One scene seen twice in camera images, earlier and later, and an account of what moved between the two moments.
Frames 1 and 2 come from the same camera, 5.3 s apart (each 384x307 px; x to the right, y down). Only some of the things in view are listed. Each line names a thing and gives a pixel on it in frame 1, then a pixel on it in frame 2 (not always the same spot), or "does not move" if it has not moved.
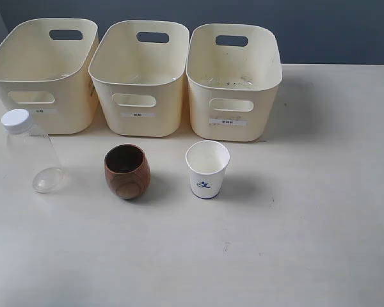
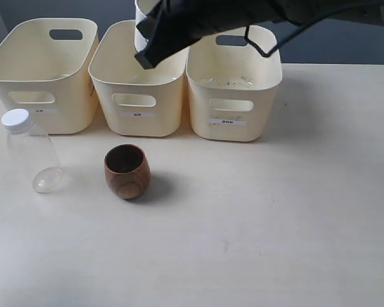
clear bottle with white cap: (34, 151) does not move
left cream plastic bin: (49, 68) does not move
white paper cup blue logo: (207, 160) to (142, 7)
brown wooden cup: (127, 171) does not move
